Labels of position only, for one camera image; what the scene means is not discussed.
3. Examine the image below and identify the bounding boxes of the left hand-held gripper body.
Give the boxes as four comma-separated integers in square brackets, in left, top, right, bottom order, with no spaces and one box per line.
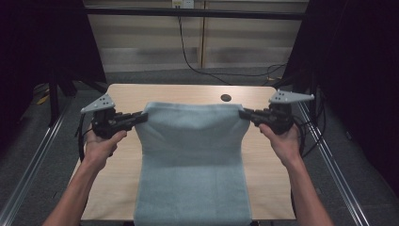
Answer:
[80,93,136,140]

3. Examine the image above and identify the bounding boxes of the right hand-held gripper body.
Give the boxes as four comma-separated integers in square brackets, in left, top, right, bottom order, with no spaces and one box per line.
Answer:
[257,89,315,136]

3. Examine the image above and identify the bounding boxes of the light blue towel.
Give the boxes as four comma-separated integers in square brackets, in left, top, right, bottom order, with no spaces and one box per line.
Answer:
[133,101,254,226]

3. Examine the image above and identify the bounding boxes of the person's left hand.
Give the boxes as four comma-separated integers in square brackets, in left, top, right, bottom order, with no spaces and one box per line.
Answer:
[83,128,128,172]

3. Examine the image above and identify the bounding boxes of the person's right hand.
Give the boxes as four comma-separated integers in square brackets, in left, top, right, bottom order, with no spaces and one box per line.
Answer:
[258,122,304,169]

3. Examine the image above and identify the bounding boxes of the black metal stand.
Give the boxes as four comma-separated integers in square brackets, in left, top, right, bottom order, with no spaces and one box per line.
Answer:
[46,70,61,128]

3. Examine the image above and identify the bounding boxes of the black curtain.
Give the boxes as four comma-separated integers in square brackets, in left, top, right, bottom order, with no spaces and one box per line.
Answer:
[0,0,107,154]
[281,0,399,197]

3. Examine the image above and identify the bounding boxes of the black horizontal bar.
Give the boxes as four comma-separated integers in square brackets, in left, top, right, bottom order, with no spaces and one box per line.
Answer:
[84,7,306,22]

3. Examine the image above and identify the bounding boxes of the right hand-held gripper black cable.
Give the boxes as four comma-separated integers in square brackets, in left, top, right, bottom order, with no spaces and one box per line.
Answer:
[293,115,311,158]

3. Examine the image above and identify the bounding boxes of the hand-held gripper black cable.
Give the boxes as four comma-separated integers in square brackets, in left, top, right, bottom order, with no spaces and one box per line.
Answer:
[293,115,311,158]
[74,113,95,163]

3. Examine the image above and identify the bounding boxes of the left hand-held gripper black cable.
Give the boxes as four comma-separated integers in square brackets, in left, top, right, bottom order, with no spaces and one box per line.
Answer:
[74,113,95,163]

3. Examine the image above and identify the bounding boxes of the black floor cables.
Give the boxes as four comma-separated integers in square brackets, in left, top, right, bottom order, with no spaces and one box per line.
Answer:
[293,89,327,158]

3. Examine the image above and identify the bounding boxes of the metal floor rail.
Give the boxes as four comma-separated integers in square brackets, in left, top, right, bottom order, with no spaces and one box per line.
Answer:
[0,102,73,226]
[295,99,372,226]

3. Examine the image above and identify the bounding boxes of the black cable hanging from outlet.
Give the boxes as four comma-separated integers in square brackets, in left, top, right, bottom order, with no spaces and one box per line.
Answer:
[177,6,288,87]

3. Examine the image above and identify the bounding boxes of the white wall outlet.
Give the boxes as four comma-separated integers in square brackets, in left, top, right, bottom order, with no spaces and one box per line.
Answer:
[171,0,196,9]

